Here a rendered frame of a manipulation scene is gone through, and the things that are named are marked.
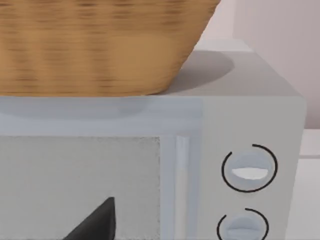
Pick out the pale microwave knob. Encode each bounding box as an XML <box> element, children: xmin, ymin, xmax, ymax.
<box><xmin>223</xmin><ymin>214</ymin><xmax>266</xmax><ymax>240</ymax></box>
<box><xmin>228</xmin><ymin>150</ymin><xmax>273</xmax><ymax>190</ymax></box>

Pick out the pale microwave oven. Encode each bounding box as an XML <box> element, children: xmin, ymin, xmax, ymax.
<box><xmin>0</xmin><ymin>39</ymin><xmax>308</xmax><ymax>240</ymax></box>

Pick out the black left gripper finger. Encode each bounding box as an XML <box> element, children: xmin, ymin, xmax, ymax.
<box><xmin>62</xmin><ymin>196</ymin><xmax>117</xmax><ymax>240</ymax></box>

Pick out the woven wicker basket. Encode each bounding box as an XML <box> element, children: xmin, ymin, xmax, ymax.
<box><xmin>0</xmin><ymin>0</ymin><xmax>221</xmax><ymax>97</ymax></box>

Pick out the pale microwave door handle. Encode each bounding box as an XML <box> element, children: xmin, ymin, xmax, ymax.
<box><xmin>174</xmin><ymin>135</ymin><xmax>191</xmax><ymax>240</ymax></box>

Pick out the pale microwave door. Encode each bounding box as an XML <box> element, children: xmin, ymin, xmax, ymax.
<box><xmin>0</xmin><ymin>96</ymin><xmax>204</xmax><ymax>240</ymax></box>

